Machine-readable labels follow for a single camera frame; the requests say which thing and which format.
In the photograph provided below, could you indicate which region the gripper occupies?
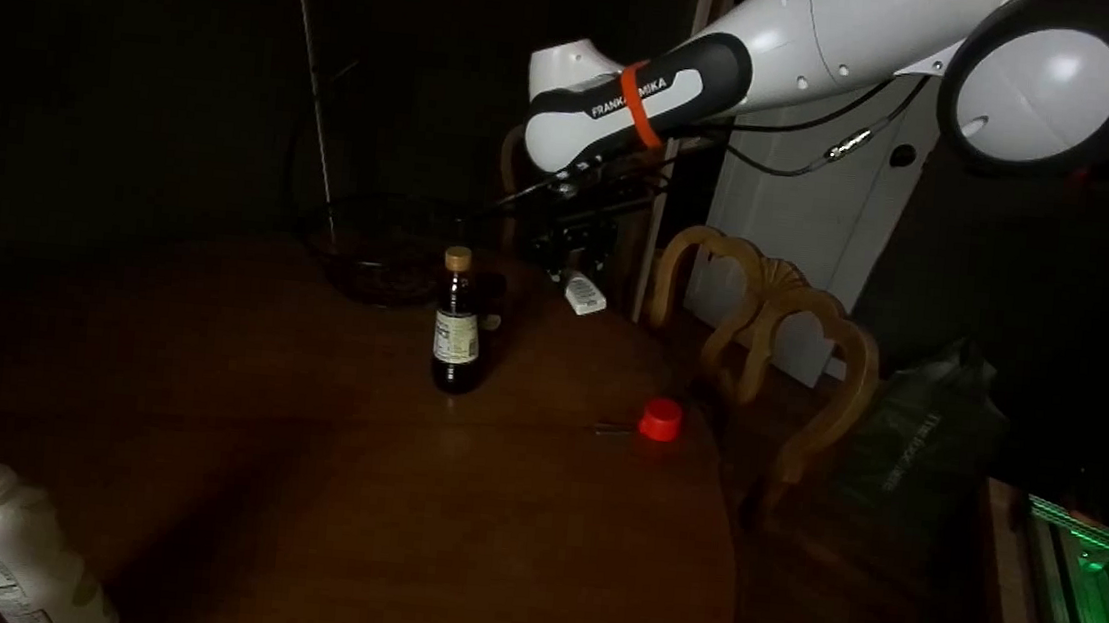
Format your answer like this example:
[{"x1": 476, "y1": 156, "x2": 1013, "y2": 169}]
[{"x1": 525, "y1": 171, "x2": 639, "y2": 287}]

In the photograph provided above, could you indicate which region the dark bottle with tan cap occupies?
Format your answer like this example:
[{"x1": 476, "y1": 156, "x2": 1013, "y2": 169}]
[{"x1": 427, "y1": 244, "x2": 495, "y2": 397}]

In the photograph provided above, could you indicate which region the red cap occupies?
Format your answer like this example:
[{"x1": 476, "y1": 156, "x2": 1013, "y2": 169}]
[{"x1": 637, "y1": 395, "x2": 685, "y2": 445}]

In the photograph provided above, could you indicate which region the white door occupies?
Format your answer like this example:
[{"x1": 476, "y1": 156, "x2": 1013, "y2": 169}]
[{"x1": 677, "y1": 56, "x2": 949, "y2": 399}]

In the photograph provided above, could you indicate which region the thin metal pole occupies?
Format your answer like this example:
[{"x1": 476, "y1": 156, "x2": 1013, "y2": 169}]
[{"x1": 273, "y1": 0, "x2": 362, "y2": 250}]

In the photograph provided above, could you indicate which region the green plastic bag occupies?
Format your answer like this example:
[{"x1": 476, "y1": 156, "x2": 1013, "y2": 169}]
[{"x1": 837, "y1": 330, "x2": 1016, "y2": 517}]

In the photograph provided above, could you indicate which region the white spray can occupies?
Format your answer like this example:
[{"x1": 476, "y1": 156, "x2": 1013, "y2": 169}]
[{"x1": 0, "y1": 452, "x2": 135, "y2": 623}]

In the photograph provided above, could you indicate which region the dark wire basket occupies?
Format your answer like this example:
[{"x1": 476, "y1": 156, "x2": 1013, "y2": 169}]
[{"x1": 299, "y1": 187, "x2": 472, "y2": 315}]

